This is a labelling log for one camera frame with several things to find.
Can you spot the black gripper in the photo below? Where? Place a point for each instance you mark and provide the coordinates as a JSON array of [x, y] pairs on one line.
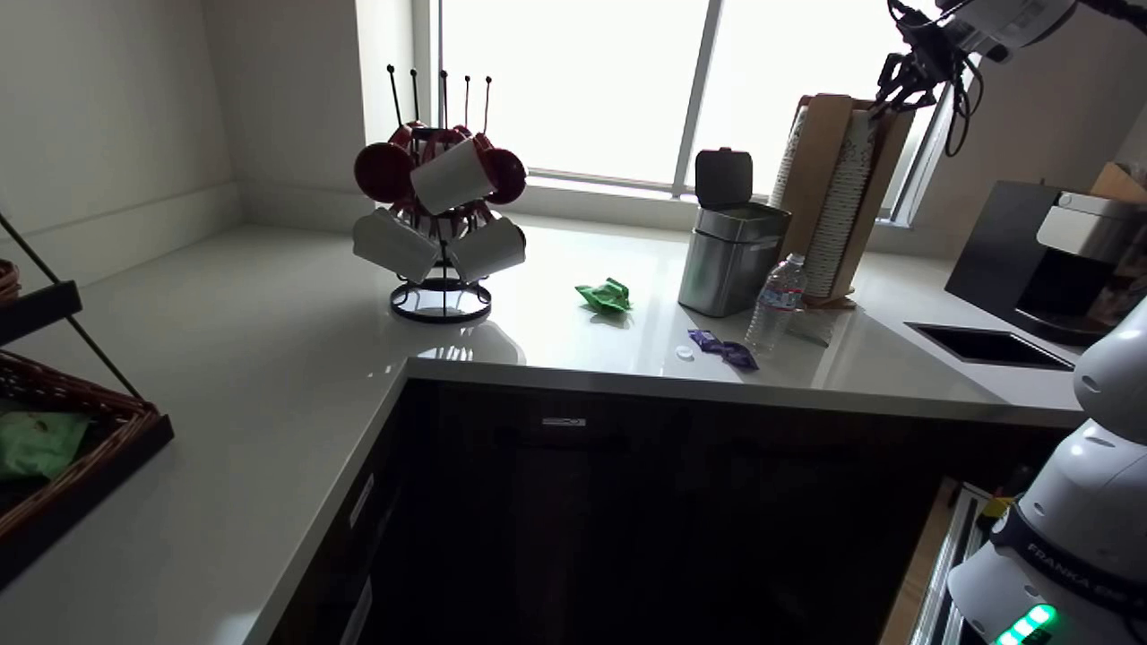
[[932, 48]]

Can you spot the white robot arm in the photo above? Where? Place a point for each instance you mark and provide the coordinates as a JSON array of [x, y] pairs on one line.
[[1100, 504]]

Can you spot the wooden cup holder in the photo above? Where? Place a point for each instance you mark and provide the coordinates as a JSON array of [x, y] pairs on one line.
[[800, 167]]

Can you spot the stacked white paper cups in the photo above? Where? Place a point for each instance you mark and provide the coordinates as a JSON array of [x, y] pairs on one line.
[[843, 235]]

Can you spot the black rectangular appliance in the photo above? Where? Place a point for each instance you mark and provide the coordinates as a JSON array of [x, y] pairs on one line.
[[991, 245]]

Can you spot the brown cardboard box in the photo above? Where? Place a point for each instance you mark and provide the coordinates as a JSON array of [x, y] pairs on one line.
[[1123, 183]]

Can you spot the clear plastic water bottle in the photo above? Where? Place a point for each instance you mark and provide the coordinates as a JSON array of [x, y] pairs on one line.
[[783, 290]]

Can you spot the steel trash bin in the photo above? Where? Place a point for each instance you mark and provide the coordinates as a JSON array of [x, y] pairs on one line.
[[729, 263]]

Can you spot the black coffee machine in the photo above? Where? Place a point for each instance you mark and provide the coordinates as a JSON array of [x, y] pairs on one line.
[[1078, 275]]

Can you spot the dark countertop sink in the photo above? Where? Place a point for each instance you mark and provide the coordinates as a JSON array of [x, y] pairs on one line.
[[988, 345]]

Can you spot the purple crumpled wrapper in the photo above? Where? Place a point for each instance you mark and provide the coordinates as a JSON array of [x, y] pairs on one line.
[[723, 349]]

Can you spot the white framed window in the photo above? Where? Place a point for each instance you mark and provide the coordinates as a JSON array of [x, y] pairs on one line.
[[574, 85]]

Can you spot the small white cap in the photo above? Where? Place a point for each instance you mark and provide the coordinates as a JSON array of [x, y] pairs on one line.
[[685, 352]]

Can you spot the white mug red inside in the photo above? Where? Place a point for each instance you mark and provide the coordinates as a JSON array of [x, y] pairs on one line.
[[383, 173], [507, 178], [453, 178], [490, 249], [393, 245], [435, 135]]

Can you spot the dark wooden cabinet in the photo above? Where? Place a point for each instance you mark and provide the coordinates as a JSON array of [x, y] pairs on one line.
[[656, 514]]

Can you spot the wooden platform board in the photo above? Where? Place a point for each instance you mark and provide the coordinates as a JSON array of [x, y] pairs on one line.
[[917, 585]]

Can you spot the black metal mug tree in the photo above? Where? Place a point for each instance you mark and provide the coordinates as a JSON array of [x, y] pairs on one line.
[[407, 311]]

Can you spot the brown wicker basket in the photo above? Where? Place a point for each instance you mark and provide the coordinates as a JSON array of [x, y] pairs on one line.
[[110, 448], [6, 280]]

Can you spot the green snack packet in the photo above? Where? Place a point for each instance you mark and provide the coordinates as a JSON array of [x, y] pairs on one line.
[[39, 447]]

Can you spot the aluminium frame rails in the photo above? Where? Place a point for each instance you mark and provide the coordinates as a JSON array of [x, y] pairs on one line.
[[963, 561]]

